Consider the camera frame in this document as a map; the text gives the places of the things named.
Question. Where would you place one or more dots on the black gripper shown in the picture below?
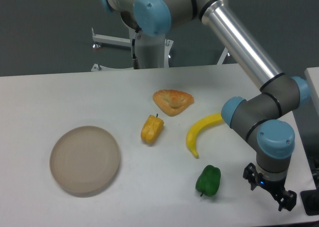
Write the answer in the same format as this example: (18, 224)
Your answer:
(274, 183)

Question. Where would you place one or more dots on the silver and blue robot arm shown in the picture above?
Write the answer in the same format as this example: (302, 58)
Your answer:
(256, 121)

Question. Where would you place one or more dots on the green bell pepper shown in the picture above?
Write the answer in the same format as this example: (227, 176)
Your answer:
(208, 181)

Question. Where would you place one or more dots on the yellow bell pepper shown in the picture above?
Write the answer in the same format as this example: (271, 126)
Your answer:
(151, 129)

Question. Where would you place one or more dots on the black device at right edge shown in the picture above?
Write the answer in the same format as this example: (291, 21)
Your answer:
(310, 198)

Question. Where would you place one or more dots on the yellow banana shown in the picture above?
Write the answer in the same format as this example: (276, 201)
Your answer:
(197, 128)

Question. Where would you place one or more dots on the triangular pastry bread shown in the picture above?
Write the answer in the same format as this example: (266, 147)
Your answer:
(172, 102)

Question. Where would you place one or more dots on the beige round plate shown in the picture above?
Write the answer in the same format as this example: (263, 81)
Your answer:
(85, 160)

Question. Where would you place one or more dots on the white robot stand frame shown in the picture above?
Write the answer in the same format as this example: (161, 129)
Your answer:
(146, 51)

